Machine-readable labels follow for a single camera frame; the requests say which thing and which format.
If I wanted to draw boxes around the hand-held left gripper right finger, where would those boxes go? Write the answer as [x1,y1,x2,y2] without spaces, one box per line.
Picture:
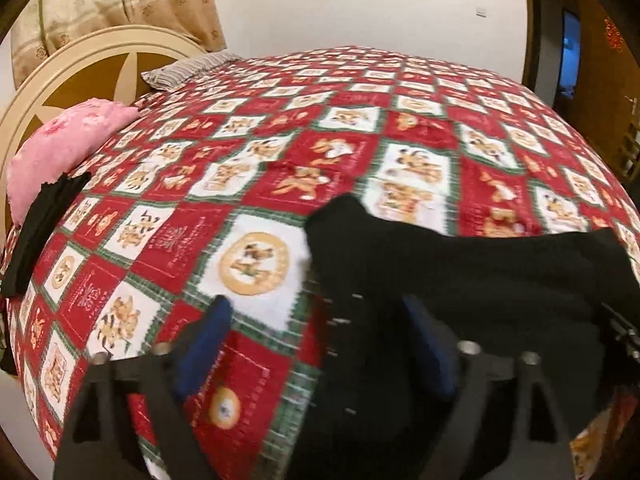
[400,294,576,480]

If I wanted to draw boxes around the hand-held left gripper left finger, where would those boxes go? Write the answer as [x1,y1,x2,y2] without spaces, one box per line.
[52,296,233,480]

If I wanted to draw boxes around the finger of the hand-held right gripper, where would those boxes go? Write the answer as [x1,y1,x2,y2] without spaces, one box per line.
[599,301,640,361]

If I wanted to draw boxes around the black pants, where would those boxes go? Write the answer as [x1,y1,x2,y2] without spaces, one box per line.
[300,194,640,480]

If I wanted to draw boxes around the wooden chair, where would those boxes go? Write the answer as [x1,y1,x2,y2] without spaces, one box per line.
[616,119,640,183]

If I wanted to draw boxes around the folded black cloth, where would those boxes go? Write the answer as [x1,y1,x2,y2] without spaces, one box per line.
[0,172,94,299]

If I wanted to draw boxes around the red printed blanket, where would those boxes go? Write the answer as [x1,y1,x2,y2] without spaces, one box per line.
[0,45,640,480]

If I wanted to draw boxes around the pink pillow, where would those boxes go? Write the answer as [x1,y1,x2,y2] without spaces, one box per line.
[6,100,142,225]

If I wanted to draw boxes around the wooden door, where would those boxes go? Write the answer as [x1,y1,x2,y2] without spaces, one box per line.
[570,0,640,161]

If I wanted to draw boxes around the striped pillow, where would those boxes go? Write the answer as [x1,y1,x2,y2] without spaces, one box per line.
[141,51,242,92]

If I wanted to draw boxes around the red door decoration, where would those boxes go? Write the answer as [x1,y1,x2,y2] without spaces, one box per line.
[602,17,625,52]

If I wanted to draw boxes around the cream wooden headboard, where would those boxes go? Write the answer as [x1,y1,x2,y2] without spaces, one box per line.
[0,25,208,161]

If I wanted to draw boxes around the beige patterned curtain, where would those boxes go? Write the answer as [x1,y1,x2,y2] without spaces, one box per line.
[11,0,227,88]

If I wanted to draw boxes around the wooden door frame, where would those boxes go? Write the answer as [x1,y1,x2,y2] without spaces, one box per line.
[520,0,581,107]

